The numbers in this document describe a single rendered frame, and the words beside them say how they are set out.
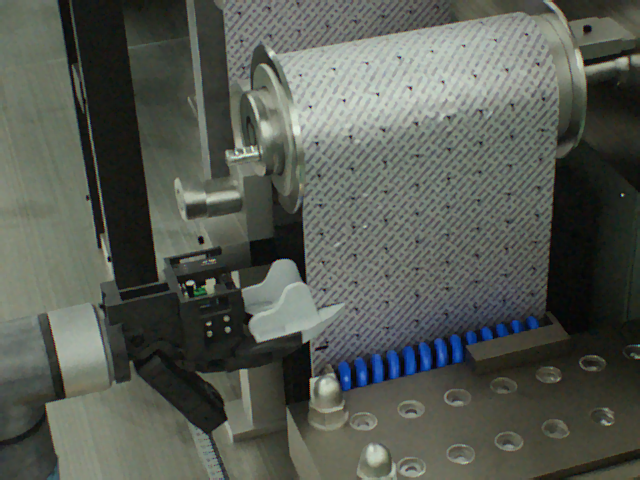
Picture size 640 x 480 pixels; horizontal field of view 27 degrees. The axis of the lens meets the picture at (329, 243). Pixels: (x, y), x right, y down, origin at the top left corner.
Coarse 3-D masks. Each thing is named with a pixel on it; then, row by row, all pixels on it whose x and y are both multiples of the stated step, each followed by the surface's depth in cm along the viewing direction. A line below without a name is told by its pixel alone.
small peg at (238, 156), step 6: (228, 150) 110; (234, 150) 111; (240, 150) 110; (246, 150) 111; (252, 150) 111; (258, 150) 111; (228, 156) 110; (234, 156) 110; (240, 156) 110; (246, 156) 110; (252, 156) 111; (258, 156) 111; (228, 162) 110; (234, 162) 110; (240, 162) 111; (246, 162) 111
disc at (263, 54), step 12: (264, 48) 110; (252, 60) 115; (264, 60) 111; (276, 60) 108; (252, 72) 116; (276, 72) 108; (252, 84) 117; (288, 84) 107; (288, 96) 106; (288, 108) 106; (288, 120) 107; (300, 144) 106; (300, 156) 107; (300, 168) 107; (300, 180) 108; (276, 192) 117; (300, 192) 109; (288, 204) 113; (300, 204) 110
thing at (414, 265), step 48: (432, 192) 114; (480, 192) 116; (528, 192) 118; (336, 240) 113; (384, 240) 115; (432, 240) 117; (480, 240) 119; (528, 240) 121; (336, 288) 116; (384, 288) 118; (432, 288) 120; (480, 288) 122; (528, 288) 124; (336, 336) 119; (384, 336) 121; (432, 336) 123
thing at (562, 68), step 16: (544, 32) 115; (560, 48) 114; (560, 64) 114; (256, 80) 114; (272, 80) 109; (560, 80) 114; (272, 96) 110; (560, 96) 114; (560, 112) 115; (288, 128) 107; (560, 128) 116; (288, 144) 108; (288, 160) 109; (272, 176) 116; (288, 176) 110; (288, 192) 112
